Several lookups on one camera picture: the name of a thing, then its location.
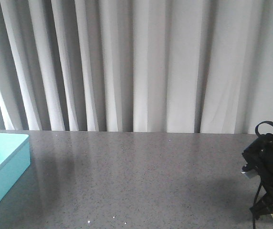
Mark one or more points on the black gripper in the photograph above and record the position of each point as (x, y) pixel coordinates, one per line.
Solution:
(259, 158)

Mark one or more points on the light blue storage box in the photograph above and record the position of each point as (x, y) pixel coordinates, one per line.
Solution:
(15, 158)

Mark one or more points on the white pleated curtain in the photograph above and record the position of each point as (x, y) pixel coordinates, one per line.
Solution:
(178, 66)

